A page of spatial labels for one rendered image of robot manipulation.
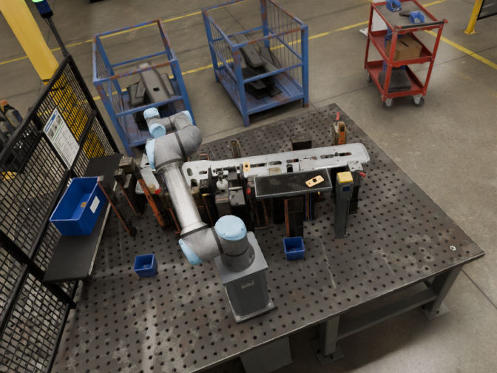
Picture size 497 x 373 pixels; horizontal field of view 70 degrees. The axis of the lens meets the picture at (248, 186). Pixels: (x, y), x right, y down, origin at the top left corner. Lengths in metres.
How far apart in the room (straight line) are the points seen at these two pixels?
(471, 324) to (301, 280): 1.28
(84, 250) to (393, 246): 1.63
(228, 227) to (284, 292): 0.66
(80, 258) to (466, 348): 2.31
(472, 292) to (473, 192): 0.97
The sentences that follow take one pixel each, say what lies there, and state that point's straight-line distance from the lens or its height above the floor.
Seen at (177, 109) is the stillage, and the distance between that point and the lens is 4.39.
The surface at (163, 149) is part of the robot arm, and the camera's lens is 1.47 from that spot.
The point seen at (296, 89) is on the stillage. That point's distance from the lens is 4.37.
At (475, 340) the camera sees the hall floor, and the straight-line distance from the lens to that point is 2.81.
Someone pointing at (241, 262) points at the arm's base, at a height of 1.15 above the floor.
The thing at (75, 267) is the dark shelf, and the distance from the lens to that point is 1.96.
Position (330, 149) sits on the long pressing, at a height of 1.00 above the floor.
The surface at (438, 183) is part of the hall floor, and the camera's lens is 3.55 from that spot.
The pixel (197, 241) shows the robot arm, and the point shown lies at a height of 1.32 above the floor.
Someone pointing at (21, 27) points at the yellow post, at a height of 1.81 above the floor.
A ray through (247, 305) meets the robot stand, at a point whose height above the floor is 0.82.
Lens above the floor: 2.43
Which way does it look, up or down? 45 degrees down
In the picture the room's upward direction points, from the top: 10 degrees counter-clockwise
